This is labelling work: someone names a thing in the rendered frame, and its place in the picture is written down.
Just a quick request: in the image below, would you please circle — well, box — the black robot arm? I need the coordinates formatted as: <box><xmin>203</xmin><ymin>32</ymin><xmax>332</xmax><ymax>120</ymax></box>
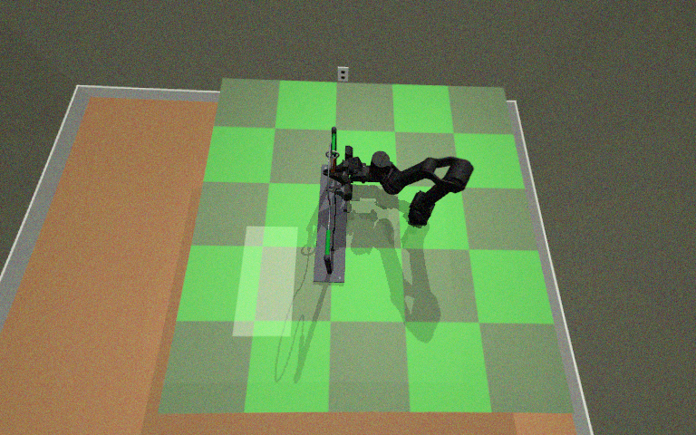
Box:
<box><xmin>348</xmin><ymin>151</ymin><xmax>474</xmax><ymax>225</ymax></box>

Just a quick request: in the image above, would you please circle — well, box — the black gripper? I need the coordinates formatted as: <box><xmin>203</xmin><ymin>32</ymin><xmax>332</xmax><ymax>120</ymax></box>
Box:
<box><xmin>329</xmin><ymin>146</ymin><xmax>369</xmax><ymax>201</ymax></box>

